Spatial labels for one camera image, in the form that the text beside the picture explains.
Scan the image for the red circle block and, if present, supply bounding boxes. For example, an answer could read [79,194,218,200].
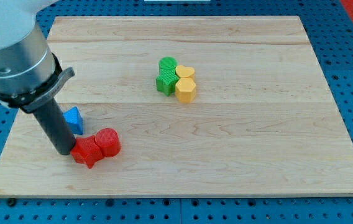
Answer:
[94,128,121,157]

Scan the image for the red star block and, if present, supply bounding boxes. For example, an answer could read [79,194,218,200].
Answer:
[70,135,104,169]

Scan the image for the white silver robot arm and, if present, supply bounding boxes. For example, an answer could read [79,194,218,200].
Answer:
[0,0,56,95]

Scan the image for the green star block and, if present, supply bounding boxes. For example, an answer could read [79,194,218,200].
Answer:
[155,69,180,96]

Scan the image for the green circle block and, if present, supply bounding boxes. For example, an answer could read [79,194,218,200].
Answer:
[158,57,178,70]

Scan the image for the yellow hexagon block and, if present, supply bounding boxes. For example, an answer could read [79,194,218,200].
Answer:
[175,78,196,103]

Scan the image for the yellow heart block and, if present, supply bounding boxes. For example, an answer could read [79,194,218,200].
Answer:
[175,65,196,80]

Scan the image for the wooden board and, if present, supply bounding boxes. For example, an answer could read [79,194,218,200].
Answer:
[0,16,353,198]

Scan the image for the blue triangle block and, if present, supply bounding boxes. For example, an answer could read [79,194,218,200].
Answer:
[63,106,83,135]

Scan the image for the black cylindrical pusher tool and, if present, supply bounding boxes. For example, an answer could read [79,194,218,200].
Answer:
[33,98,76,156]

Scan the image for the black clamp with metal lever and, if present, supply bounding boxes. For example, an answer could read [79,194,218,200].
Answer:
[0,54,75,113]

